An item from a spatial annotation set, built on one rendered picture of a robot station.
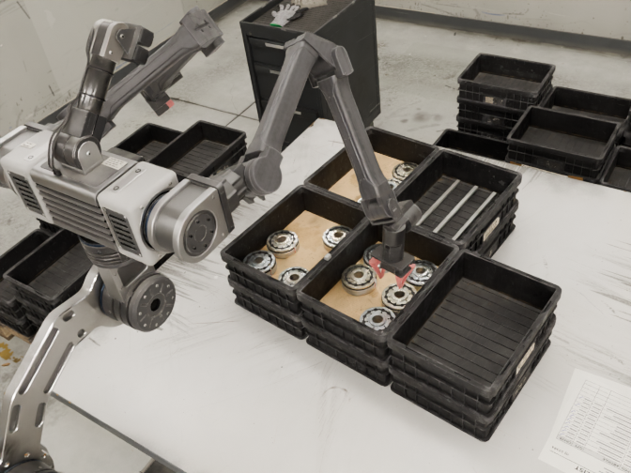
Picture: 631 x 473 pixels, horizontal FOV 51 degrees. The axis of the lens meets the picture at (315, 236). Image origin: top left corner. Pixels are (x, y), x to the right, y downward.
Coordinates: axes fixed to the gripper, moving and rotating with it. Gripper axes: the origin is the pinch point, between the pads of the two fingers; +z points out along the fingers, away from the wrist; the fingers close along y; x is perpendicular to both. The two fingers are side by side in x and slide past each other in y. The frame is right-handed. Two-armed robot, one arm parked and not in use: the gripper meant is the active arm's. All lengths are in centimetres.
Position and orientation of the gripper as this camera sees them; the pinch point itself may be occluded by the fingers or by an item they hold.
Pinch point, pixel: (391, 281)
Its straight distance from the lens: 179.5
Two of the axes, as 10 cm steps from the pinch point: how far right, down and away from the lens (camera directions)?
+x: -6.5, 5.1, -5.6
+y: -7.6, -4.0, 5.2
